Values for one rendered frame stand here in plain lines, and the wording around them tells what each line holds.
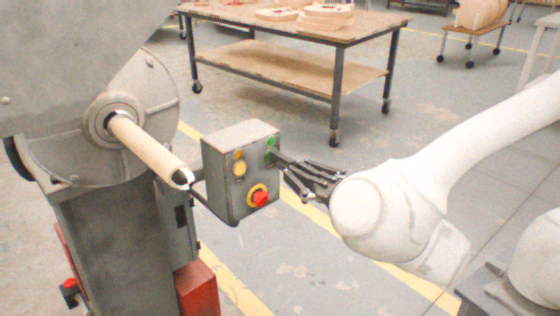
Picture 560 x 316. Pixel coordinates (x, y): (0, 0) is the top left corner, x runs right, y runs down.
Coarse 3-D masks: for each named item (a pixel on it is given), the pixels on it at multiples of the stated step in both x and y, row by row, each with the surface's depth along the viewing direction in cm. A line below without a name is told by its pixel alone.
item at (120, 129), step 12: (120, 120) 56; (120, 132) 54; (132, 132) 53; (144, 132) 53; (132, 144) 51; (144, 144) 50; (156, 144) 50; (144, 156) 49; (156, 156) 47; (168, 156) 47; (156, 168) 47; (168, 168) 45; (168, 180) 45
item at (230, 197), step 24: (216, 144) 80; (240, 144) 80; (264, 144) 83; (216, 168) 81; (264, 168) 86; (192, 192) 95; (216, 192) 86; (240, 192) 84; (216, 216) 95; (240, 216) 87
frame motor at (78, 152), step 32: (128, 64) 58; (160, 64) 63; (128, 96) 59; (160, 96) 64; (64, 128) 55; (96, 128) 57; (160, 128) 66; (32, 160) 55; (64, 160) 57; (96, 160) 60; (128, 160) 64
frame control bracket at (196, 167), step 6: (192, 162) 89; (198, 162) 89; (192, 168) 86; (198, 168) 87; (198, 174) 87; (156, 180) 84; (162, 180) 82; (198, 180) 88; (162, 186) 82; (168, 186) 82; (162, 192) 83; (168, 192) 83; (174, 192) 84
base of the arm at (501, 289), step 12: (492, 264) 102; (504, 264) 101; (504, 276) 97; (492, 288) 97; (504, 288) 95; (504, 300) 94; (516, 300) 92; (528, 300) 89; (516, 312) 92; (528, 312) 90; (540, 312) 88; (552, 312) 87
